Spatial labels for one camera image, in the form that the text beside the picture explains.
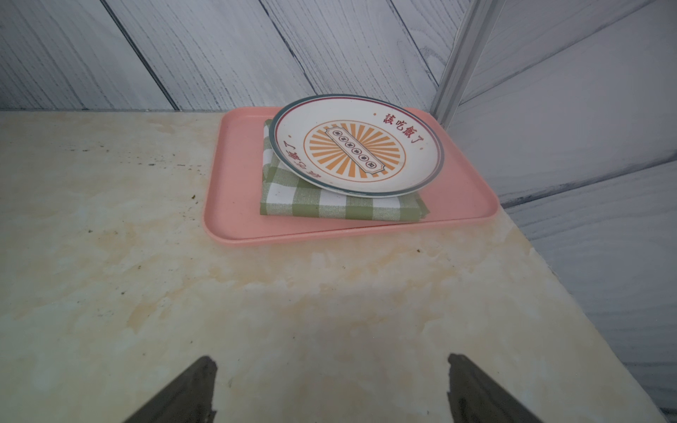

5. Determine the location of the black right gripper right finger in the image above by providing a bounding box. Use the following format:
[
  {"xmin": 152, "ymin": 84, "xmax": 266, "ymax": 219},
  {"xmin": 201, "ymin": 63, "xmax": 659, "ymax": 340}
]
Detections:
[{"xmin": 447, "ymin": 354, "xmax": 541, "ymax": 422}]

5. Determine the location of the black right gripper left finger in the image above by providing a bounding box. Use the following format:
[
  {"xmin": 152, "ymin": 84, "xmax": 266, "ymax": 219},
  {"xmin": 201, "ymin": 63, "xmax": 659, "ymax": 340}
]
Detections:
[{"xmin": 124, "ymin": 356, "xmax": 218, "ymax": 423}]

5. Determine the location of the pink tray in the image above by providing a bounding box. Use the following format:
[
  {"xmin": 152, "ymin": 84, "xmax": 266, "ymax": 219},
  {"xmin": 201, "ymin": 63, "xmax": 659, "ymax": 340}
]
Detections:
[{"xmin": 203, "ymin": 108, "xmax": 501, "ymax": 246}]

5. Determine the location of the green checkered cloth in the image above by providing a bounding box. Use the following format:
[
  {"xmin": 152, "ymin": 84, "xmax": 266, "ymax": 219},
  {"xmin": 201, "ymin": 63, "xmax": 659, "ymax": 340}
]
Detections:
[{"xmin": 259, "ymin": 119, "xmax": 429, "ymax": 222}]

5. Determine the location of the orange patterned plate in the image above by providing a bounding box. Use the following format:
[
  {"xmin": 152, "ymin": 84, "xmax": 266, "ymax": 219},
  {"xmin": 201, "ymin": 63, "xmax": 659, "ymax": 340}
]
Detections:
[{"xmin": 269, "ymin": 94, "xmax": 445, "ymax": 198}]

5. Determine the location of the right aluminium frame post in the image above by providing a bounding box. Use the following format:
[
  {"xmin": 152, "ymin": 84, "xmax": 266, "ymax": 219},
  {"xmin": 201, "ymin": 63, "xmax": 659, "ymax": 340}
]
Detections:
[{"xmin": 430, "ymin": 0, "xmax": 506, "ymax": 129}]

